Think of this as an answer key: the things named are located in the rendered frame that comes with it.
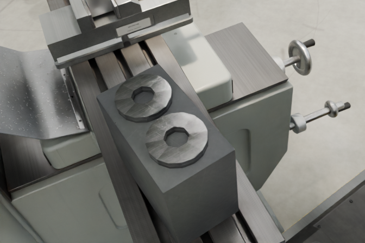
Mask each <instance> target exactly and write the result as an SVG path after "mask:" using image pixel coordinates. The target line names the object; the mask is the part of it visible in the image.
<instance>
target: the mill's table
mask: <svg viewBox="0 0 365 243"><path fill-rule="evenodd" d="M47 3H48V6H49V9H50V11H53V10H56V9H60V8H63V7H66V6H68V5H71V4H70V1H69V0H47ZM123 44H124V47H123V48H120V49H117V50H114V51H112V52H109V53H106V54H103V55H100V56H98V57H94V58H92V59H89V60H86V61H83V62H80V63H78V64H75V65H72V66H70V67H71V70H72V73H73V75H74V78H75V81H76V83H77V86H78V89H79V92H80V95H81V98H82V100H83V103H84V106H85V109H86V111H87V115H88V117H89V120H90V123H91V125H92V128H93V131H94V133H95V136H96V140H97V142H98V145H99V148H100V151H101V153H102V156H103V159H104V162H105V165H106V168H107V170H108V173H109V176H110V178H111V181H112V184H113V187H114V190H115V192H116V195H117V198H118V201H119V204H120V206H121V209H122V212H123V215H124V218H125V220H126V223H127V226H128V228H129V232H130V235H131V237H132V240H133V242H134V243H176V242H175V241H174V239H173V238H172V236H171V235H170V233H169V231H168V230H167V228H166V227H165V225H164V224H163V222H162V221H161V219H160V218H159V216H158V215H157V213H156V212H155V210H154V208H153V207H152V205H151V204H150V203H149V201H148V200H147V198H146V196H145V195H144V193H143V192H142V190H141V189H140V187H139V186H138V184H137V183H136V181H135V180H134V178H133V177H132V175H131V173H130V172H129V170H128V169H127V167H126V166H125V164H124V163H123V161H122V160H121V157H120V155H119V153H118V150H117V148H116V145H115V142H114V140H113V138H112V135H111V133H110V130H109V128H108V126H107V123H106V121H105V118H104V116H103V114H102V111H101V109H100V106H99V103H98V101H97V98H96V96H97V95H99V94H101V93H103V92H105V91H107V90H108V89H110V88H112V87H114V86H116V85H118V84H120V83H122V82H124V81H126V80H128V79H130V78H132V77H134V76H135V75H137V74H139V73H141V72H143V71H145V70H147V69H148V68H151V67H153V66H155V65H157V64H159V65H160V66H161V67H162V68H163V69H164V70H165V72H166V73H167V74H168V75H169V76H170V77H171V78H172V79H173V80H174V82H175V83H176V84H177V85H178V86H179V87H180V88H181V89H182V90H183V92H184V93H185V94H186V95H187V96H188V97H189V98H190V99H191V100H192V102H193V103H194V104H195V105H196V106H197V107H198V108H199V109H200V110H201V112H202V113H203V114H204V115H205V116H206V118H207V119H208V120H209V121H210V122H211V123H212V124H213V125H214V127H215V128H216V129H217V130H219V129H218V128H217V126H216V124H215V123H214V121H213V120H212V118H211V116H210V115H209V113H208V111H207V110H206V108H205V106H204V105H203V103H202V101H201V100H200V98H199V97H198V94H197V93H196V91H195V90H194V88H193V87H192V85H191V83H190V82H189V80H188V78H187V76H186V75H185V73H184V71H183V70H182V68H181V67H180V65H179V64H178V62H177V60H176V58H175V57H174V55H173V53H172V52H171V50H170V48H169V47H168V45H167V43H166V42H165V40H164V39H163V37H162V35H161V34H160V35H157V36H154V37H151V38H149V39H146V40H143V41H140V42H137V43H134V44H130V42H129V41H126V42H124V43H123ZM219 132H220V131H219ZM236 174H237V192H238V212H236V213H235V214H233V215H232V216H230V217H228V218H227V219H225V220H224V221H222V222H221V223H219V224H218V225H216V226H214V227H213V228H212V229H210V230H209V231H207V232H206V233H204V234H202V235H201V236H199V237H198V238H196V239H195V240H193V241H192V242H190V243H285V238H284V237H283V235H282V234H281V232H280V230H279V229H278V227H277V225H276V224H275V222H274V220H273V219H272V217H271V215H270V214H269V212H268V210H267V209H266V207H265V205H264V204H263V202H262V201H261V199H260V197H259V196H258V194H257V192H256V190H255V189H254V187H253V186H252V184H251V182H250V181H249V179H248V177H247V176H246V174H245V172H244V171H243V169H242V167H241V166H240V164H239V162H238V161H237V159H236Z"/></svg>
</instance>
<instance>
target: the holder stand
mask: <svg viewBox="0 0 365 243"><path fill-rule="evenodd" d="M96 98H97V101H98V103H99V106H100V109H101V111H102V114H103V116H104V118H105V121H106V123H107V126H108V128H109V130H110V133H111V135H112V138H113V140H114V142H115V145H116V148H117V150H118V153H119V155H120V157H121V160H122V161H123V163H124V164H125V166H126V167H127V169H128V170H129V172H130V173H131V175H132V177H133V178H134V180H135V181H136V183H137V184H138V186H139V187H140V189H141V190H142V192H143V193H144V195H145V196H146V198H147V200H148V201H149V203H150V204H151V205H152V207H153V208H154V210H155V212H156V213H157V215H158V216H159V218H160V219H161V221H162V222H163V224H164V225H165V227H166V228H167V230H168V231H169V233H170V235H171V236H172V238H173V239H174V241H175V242H176V243H190V242H192V241H193V240H195V239H196V238H198V237H199V236H201V235H202V234H204V233H206V232H207V231H209V230H210V229H212V228H213V227H214V226H216V225H218V224H219V223H221V222H222V221H224V220H225V219H227V218H228V217H230V216H232V215H233V214H235V213H236V212H238V192H237V174H236V156H235V149H234V148H233V147H232V145H231V144H230V143H229V142H228V141H227V140H226V139H225V138H224V137H223V135H222V134H221V133H220V132H219V131H218V130H217V129H216V128H215V127H214V125H213V124H212V123H211V122H210V121H209V120H208V119H207V118H206V116H205V115H204V114H203V113H202V112H201V110H200V109H199V108H198V107H197V106H196V105H195V104H194V103H193V102H192V100H191V99H190V98H189V97H188V96H187V95H186V94H185V93H184V92H183V90H182V89H181V88H180V87H179V86H178V85H177V84H176V83H175V82H174V80H173V79H172V78H171V77H170V76H169V75H168V74H167V73H166V72H165V70H164V69H163V68H162V67H161V66H160V65H159V64H157V65H155V66H153V67H151V68H148V69H147V70H145V71H143V72H141V73H139V74H137V75H135V76H134V77H132V78H130V79H128V80H126V81H124V82H122V83H120V84H118V85H116V86H114V87H112V88H110V89H108V90H107V91H105V92H103V93H101V94H99V95H97V96H96Z"/></svg>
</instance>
